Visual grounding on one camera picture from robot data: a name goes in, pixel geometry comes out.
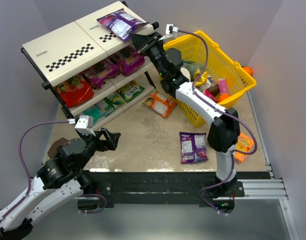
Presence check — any magenta grape candy bag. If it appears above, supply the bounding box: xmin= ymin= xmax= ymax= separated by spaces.
xmin=108 ymin=44 xmax=145 ymax=76

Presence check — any purple candy bag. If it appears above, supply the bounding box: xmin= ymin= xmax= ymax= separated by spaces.
xmin=179 ymin=132 xmax=209 ymax=164
xmin=96 ymin=8 xmax=149 ymax=42

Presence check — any teal candy bag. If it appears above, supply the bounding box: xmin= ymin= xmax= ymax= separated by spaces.
xmin=82 ymin=105 xmax=106 ymax=125

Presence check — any green lime candy bag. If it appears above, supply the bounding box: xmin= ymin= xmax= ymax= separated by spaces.
xmin=95 ymin=91 xmax=125 ymax=117

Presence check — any green fruit candy bag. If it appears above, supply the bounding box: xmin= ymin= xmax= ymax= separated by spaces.
xmin=117 ymin=80 xmax=145 ymax=103

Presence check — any red fruit candy bag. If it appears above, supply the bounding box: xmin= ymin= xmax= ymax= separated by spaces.
xmin=55 ymin=74 xmax=94 ymax=108

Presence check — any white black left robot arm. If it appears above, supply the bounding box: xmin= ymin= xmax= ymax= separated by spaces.
xmin=0 ymin=128 xmax=121 ymax=233

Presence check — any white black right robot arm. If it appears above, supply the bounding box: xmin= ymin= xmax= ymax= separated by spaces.
xmin=130 ymin=32 xmax=241 ymax=191

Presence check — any cream black tiered shelf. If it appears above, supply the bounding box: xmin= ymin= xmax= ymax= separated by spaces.
xmin=21 ymin=1 xmax=155 ymax=129

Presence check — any orange candy bag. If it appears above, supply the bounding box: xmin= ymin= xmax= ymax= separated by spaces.
xmin=142 ymin=90 xmax=177 ymax=118

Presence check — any green brown round tin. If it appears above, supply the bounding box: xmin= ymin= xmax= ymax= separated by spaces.
xmin=47 ymin=137 xmax=69 ymax=159

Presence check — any white toilet paper roll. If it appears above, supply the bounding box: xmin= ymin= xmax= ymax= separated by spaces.
xmin=180 ymin=67 xmax=191 ymax=82

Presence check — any gold foil bag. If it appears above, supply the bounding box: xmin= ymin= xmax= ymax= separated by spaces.
xmin=192 ymin=69 xmax=208 ymax=87

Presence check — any yellow plastic shopping basket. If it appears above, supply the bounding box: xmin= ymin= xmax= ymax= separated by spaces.
xmin=164 ymin=30 xmax=257 ymax=132

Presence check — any pink box in basket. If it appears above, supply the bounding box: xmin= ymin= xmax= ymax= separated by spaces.
xmin=217 ymin=78 xmax=229 ymax=95

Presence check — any orange fruit in basket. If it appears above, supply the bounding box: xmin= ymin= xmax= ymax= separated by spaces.
xmin=217 ymin=93 xmax=230 ymax=103

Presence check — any orange ball behind basket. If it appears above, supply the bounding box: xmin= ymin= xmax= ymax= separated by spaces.
xmin=242 ymin=66 xmax=253 ymax=76

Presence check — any orange sponge box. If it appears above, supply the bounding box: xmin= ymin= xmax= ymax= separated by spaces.
xmin=234 ymin=132 xmax=255 ymax=164

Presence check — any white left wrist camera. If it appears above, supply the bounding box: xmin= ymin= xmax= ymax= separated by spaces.
xmin=67 ymin=115 xmax=96 ymax=136

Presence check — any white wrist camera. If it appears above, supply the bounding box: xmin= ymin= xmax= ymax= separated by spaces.
xmin=159 ymin=24 xmax=179 ymax=41
xmin=67 ymin=115 xmax=96 ymax=136

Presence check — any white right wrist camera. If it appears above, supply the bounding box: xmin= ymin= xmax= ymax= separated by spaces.
xmin=159 ymin=24 xmax=179 ymax=41

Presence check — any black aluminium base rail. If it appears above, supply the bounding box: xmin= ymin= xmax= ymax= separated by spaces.
xmin=87 ymin=171 xmax=288 ymax=213

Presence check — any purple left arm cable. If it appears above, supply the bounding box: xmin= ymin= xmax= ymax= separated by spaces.
xmin=0 ymin=119 xmax=74 ymax=231

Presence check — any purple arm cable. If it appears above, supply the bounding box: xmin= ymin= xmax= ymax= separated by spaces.
xmin=177 ymin=29 xmax=258 ymax=213
xmin=0 ymin=119 xmax=74 ymax=231

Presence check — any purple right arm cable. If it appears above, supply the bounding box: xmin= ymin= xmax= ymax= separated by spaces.
xmin=177 ymin=29 xmax=258 ymax=213

